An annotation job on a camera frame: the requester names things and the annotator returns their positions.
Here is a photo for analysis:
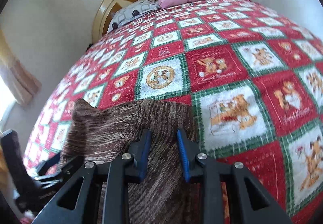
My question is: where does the brown knit sweater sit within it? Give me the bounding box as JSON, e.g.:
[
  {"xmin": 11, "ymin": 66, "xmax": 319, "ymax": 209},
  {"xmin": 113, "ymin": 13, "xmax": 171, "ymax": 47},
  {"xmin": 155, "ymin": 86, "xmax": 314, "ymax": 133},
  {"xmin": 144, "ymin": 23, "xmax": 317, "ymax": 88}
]
[{"xmin": 59, "ymin": 99, "xmax": 199, "ymax": 223}]

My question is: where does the side window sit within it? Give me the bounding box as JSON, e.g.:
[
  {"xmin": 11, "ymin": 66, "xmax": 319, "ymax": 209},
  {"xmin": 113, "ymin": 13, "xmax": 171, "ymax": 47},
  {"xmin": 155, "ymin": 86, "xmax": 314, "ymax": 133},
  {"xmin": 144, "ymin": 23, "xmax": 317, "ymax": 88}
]
[{"xmin": 0, "ymin": 77, "xmax": 16, "ymax": 131}]

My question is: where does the yellow side window curtain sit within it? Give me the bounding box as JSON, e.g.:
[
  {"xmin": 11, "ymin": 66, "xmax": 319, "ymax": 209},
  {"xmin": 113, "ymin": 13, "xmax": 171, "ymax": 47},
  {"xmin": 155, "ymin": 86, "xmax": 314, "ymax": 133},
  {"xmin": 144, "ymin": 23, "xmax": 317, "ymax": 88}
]
[{"xmin": 1, "ymin": 31, "xmax": 42, "ymax": 107}]

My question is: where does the red patchwork bedspread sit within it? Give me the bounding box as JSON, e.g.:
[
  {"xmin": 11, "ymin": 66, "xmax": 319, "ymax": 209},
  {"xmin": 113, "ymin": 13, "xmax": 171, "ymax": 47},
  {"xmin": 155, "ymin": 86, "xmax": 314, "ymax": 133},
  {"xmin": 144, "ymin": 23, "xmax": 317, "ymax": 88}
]
[{"xmin": 24, "ymin": 0, "xmax": 322, "ymax": 223}]

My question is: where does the grey patterned pillow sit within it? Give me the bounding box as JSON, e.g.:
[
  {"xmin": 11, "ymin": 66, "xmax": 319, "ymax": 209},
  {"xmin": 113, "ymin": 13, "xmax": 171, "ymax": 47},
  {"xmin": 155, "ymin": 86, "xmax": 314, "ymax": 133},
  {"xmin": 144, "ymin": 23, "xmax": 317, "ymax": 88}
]
[{"xmin": 107, "ymin": 0, "xmax": 160, "ymax": 33}]

